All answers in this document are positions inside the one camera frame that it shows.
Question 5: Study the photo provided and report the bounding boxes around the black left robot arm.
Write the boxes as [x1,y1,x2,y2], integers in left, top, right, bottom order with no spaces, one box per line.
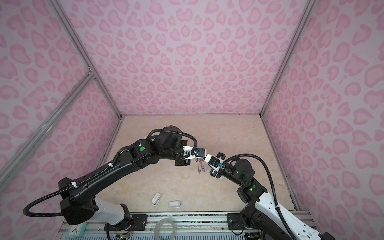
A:
[59,126,198,226]

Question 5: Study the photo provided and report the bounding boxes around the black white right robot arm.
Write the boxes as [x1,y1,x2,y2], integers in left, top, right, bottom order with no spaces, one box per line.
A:
[205,153,334,240]

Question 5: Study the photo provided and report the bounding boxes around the white rounded plastic piece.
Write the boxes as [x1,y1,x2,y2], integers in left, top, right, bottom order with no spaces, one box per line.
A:
[169,201,181,208]

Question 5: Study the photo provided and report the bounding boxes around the white clip device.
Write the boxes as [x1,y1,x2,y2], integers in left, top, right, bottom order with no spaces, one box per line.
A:
[151,193,162,206]

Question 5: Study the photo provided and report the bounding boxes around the small mint green clock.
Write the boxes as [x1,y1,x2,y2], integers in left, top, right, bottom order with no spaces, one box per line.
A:
[66,223,87,239]

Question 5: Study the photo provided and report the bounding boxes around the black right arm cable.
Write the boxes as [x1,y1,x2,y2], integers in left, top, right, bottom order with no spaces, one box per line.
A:
[224,153,299,240]

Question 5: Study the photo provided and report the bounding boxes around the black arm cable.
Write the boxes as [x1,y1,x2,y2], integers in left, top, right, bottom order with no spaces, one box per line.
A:
[22,128,199,218]
[224,153,299,240]

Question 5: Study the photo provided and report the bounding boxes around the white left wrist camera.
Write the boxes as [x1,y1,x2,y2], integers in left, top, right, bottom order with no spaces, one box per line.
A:
[182,146,207,160]

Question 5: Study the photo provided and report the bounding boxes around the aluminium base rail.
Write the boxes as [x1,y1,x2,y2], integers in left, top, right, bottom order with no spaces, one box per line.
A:
[53,209,321,240]

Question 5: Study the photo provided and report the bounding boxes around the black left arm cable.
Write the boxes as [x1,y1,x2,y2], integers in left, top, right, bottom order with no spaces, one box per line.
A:
[22,128,199,218]

